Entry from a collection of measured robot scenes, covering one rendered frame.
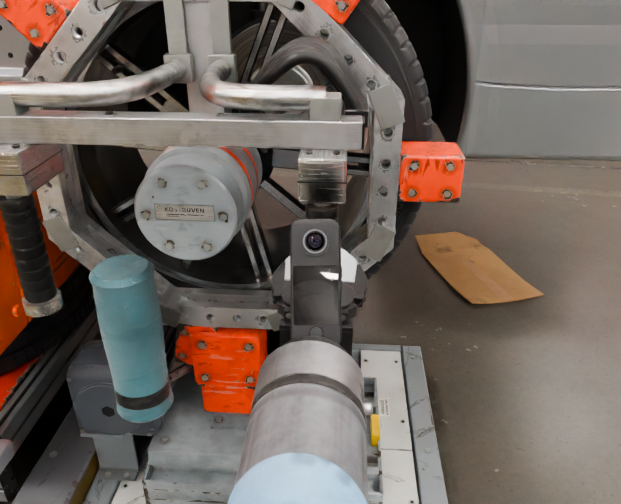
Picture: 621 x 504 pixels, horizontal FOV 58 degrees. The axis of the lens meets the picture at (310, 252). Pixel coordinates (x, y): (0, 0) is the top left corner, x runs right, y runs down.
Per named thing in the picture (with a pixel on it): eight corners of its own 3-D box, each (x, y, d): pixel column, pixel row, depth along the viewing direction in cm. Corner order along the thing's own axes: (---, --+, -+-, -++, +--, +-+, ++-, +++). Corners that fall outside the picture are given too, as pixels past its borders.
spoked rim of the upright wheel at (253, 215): (73, 129, 112) (267, 277, 125) (10, 167, 91) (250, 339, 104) (220, -94, 92) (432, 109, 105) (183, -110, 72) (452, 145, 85)
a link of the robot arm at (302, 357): (247, 369, 42) (376, 375, 41) (257, 331, 46) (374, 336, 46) (253, 455, 46) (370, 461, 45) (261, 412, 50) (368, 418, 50)
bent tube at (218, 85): (342, 85, 74) (345, -2, 69) (340, 123, 57) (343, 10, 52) (212, 84, 75) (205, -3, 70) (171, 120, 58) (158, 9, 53)
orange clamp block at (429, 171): (393, 183, 87) (451, 185, 87) (397, 203, 80) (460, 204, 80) (396, 140, 84) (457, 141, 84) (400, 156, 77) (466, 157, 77)
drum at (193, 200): (267, 203, 89) (264, 116, 83) (244, 268, 70) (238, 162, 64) (181, 201, 90) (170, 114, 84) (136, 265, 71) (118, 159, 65)
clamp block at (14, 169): (67, 169, 68) (57, 126, 65) (29, 197, 60) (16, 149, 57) (26, 168, 68) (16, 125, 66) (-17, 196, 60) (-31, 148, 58)
